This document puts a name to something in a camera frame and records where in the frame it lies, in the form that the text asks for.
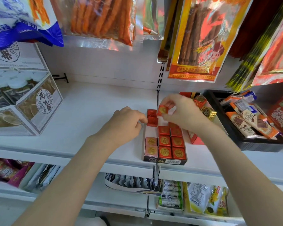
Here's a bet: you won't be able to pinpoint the person's right hand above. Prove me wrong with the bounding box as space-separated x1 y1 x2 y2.
159 93 223 139

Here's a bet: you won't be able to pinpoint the person's left hand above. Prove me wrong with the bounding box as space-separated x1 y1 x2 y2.
85 106 148 153

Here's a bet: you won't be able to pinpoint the heap of gold candies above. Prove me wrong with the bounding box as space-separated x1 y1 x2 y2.
193 95 217 121

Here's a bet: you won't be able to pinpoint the red Filer candy box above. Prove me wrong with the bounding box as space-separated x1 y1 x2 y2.
179 91 228 146

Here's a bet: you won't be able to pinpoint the cluster of red square candies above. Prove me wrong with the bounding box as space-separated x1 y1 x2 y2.
144 109 187 160

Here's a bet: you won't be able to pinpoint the red square candy piece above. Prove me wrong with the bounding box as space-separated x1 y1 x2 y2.
157 105 169 116

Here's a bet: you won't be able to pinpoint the white box of red chocolates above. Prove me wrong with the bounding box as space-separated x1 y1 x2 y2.
143 113 188 166

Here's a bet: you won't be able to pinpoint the wafer bar packets group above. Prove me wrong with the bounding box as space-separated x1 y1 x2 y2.
219 90 280 140

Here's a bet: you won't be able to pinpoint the black plastic tray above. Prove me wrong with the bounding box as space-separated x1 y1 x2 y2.
204 89 283 153

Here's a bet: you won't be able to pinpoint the person's left forearm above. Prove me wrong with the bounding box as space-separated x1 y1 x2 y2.
12 136 118 226

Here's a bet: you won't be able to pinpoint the person's right forearm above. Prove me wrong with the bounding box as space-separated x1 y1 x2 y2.
198 128 283 226

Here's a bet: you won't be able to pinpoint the white metal shelf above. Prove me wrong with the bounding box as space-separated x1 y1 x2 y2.
0 42 283 226

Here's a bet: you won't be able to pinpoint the printed jar display box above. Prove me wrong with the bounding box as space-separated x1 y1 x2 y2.
0 42 64 137

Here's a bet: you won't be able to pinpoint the red cardboard display box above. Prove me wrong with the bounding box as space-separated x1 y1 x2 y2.
266 96 283 148

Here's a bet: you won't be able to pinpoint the dark brown snack bag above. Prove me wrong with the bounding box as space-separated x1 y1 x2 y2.
157 0 180 64

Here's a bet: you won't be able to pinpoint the yellow black striped bags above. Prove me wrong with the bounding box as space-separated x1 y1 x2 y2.
226 0 283 93

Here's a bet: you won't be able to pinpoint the yellow red bag brown sticks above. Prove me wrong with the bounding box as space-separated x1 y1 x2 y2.
167 0 255 83

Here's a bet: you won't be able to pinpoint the black metal hook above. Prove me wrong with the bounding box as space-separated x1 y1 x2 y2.
52 73 69 84

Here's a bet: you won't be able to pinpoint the stack of green white packets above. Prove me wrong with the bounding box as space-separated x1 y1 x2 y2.
157 180 184 212

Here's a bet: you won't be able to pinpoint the red orange snack bag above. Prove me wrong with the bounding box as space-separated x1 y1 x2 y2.
251 9 283 87

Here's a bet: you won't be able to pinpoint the clear green print snack bag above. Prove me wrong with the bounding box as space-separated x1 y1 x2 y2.
136 0 165 41

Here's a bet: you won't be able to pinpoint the dark red snack bag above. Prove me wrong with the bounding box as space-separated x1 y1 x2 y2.
229 0 283 60

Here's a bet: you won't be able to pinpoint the clear bag of orange sticks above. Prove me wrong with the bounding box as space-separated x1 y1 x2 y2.
49 0 137 51

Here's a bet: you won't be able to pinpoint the pile of pink snack packets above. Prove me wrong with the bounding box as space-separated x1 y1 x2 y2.
0 157 35 188

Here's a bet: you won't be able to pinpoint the white blue snack bag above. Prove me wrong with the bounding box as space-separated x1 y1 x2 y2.
0 0 64 50

